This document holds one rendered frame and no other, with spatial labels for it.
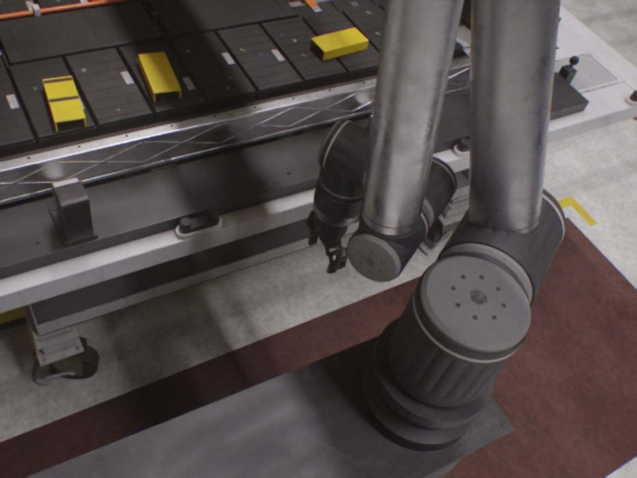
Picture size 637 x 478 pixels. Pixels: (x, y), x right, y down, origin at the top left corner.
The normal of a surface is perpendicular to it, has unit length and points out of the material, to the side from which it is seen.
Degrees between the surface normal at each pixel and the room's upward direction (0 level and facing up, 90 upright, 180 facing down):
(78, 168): 90
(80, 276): 90
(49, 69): 0
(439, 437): 23
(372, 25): 0
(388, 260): 85
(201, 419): 0
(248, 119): 90
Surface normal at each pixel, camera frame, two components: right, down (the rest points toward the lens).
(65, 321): 0.47, 0.73
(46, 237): 0.15, -0.62
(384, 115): -0.73, 0.48
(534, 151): 0.39, 0.55
